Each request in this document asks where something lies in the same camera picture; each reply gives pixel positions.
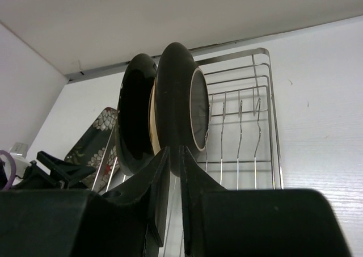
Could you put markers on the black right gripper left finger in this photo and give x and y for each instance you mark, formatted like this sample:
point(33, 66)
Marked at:
point(129, 220)

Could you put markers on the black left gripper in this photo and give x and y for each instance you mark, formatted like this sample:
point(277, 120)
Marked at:
point(63, 175)

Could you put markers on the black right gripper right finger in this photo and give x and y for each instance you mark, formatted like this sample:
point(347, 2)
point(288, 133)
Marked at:
point(263, 222)

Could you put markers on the black floral square plate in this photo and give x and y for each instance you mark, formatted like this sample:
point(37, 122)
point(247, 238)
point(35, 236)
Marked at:
point(90, 148)

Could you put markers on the cream plate black glossy rim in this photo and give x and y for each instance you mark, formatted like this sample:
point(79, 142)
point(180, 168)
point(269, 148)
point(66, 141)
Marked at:
point(133, 146)

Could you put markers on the beige leaf pattern plate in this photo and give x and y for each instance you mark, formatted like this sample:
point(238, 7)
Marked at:
point(152, 123)

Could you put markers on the cream plate brown rim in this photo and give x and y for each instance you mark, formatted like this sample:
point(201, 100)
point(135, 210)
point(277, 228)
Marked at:
point(181, 103)

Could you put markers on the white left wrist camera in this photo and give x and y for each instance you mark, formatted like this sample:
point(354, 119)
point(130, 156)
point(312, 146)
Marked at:
point(19, 152)

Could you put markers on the steel wire dish rack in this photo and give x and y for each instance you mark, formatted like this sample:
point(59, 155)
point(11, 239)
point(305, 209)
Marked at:
point(243, 153)

